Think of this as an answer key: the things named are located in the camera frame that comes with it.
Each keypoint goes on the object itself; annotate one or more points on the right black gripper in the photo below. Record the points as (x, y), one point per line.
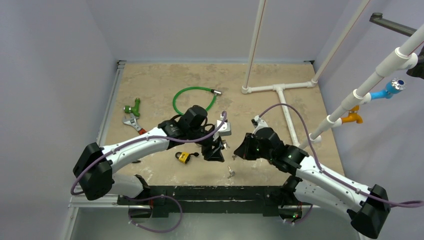
(251, 147)

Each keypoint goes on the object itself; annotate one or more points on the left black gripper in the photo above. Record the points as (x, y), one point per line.
(214, 154)

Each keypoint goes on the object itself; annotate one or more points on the small yellow padlock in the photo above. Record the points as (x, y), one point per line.
(184, 157)

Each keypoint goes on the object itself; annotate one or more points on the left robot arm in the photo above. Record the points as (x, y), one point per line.
(96, 169)

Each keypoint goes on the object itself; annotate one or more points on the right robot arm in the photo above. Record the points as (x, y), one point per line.
(367, 207)

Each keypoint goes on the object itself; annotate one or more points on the red adjustable wrench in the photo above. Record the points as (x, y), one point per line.
(131, 120)

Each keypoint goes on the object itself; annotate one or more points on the orange faucet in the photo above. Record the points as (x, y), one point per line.
(352, 116)

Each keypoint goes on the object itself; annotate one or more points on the blue faucet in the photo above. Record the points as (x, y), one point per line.
(392, 88)

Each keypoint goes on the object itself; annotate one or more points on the black overhead bar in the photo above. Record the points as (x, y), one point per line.
(377, 19)

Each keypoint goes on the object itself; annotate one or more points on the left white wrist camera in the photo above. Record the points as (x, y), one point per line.
(223, 128)

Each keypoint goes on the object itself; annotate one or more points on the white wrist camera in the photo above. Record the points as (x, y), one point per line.
(258, 124)
(223, 128)

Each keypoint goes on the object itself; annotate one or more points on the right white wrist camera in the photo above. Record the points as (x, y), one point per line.
(258, 124)

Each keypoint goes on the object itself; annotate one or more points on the green cable lock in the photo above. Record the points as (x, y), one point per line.
(198, 95)

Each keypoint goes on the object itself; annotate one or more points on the green hose nozzle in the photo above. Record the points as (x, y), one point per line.
(135, 110)

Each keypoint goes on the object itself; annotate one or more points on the white pvc pipe frame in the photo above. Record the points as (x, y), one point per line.
(401, 58)

